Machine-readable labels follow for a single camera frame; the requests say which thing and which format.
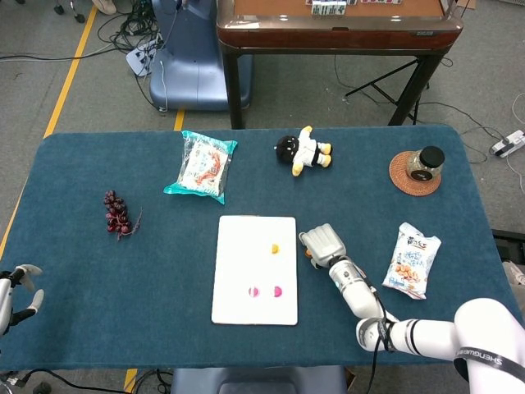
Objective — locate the brown mahjong table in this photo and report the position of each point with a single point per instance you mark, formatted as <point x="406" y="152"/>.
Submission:
<point x="340" y="37"/>

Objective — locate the green-faced mahjong tile row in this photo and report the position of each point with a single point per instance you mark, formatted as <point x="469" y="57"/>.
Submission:
<point x="328" y="9"/>

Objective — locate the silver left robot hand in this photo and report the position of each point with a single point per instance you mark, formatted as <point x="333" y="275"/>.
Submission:
<point x="5" y="303"/>

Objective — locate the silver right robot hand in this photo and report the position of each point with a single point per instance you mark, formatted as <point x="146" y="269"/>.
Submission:
<point x="324" y="244"/>

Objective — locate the red-faced mahjong tile row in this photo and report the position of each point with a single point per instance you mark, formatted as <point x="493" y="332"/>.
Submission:
<point x="381" y="1"/>

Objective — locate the white rectangular board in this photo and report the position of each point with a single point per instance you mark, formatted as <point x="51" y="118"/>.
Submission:
<point x="246" y="271"/>

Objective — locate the white power strip black plug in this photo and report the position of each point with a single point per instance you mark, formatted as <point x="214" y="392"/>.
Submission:
<point x="508" y="143"/>

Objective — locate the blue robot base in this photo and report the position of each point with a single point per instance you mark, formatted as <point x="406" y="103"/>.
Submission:
<point x="193" y="61"/>

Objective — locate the teal snack bag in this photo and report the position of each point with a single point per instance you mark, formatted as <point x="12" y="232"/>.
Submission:
<point x="203" y="166"/>

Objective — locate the glass jar black lid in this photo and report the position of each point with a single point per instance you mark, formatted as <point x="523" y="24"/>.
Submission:
<point x="426" y="164"/>

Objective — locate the grey-blue own robot base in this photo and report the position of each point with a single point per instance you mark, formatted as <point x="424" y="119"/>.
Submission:
<point x="258" y="379"/>

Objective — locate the white peanut snack bag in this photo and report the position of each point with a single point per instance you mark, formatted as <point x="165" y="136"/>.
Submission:
<point x="412" y="262"/>

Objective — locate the pink token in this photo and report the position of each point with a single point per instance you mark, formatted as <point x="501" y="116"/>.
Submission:
<point x="253" y="291"/>
<point x="277" y="291"/>

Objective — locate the black chrome swivel stool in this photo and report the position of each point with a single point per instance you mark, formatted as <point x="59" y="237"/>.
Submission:
<point x="78" y="16"/>

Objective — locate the dark red grape bunch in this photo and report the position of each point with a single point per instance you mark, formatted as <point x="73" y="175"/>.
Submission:
<point x="117" y="217"/>

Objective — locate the brown woven coaster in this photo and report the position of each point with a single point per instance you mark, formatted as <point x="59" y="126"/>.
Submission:
<point x="400" y="180"/>

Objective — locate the black equipment frame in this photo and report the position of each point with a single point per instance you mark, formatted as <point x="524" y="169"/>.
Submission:
<point x="510" y="246"/>

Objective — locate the blue table cloth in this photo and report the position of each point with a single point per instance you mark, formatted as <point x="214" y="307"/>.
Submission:
<point x="123" y="287"/>

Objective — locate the black-headed plush doll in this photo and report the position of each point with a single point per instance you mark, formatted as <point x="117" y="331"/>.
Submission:
<point x="303" y="152"/>

